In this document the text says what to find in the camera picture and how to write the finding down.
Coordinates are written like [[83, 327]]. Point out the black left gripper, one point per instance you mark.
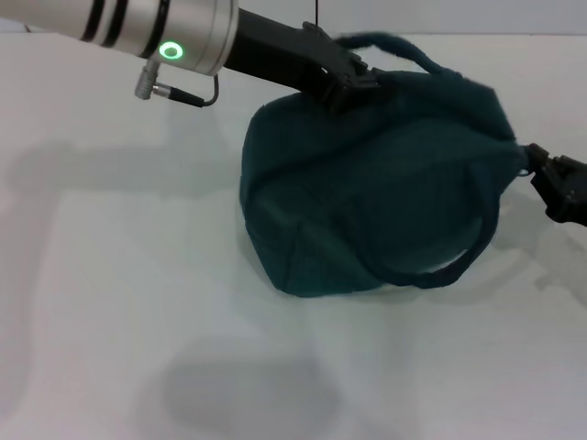
[[284, 55]]

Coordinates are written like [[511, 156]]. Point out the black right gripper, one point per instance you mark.
[[564, 192]]

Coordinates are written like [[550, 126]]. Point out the dark teal fabric lunch bag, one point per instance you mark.
[[376, 192]]

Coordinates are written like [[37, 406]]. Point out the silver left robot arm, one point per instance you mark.
[[137, 27]]

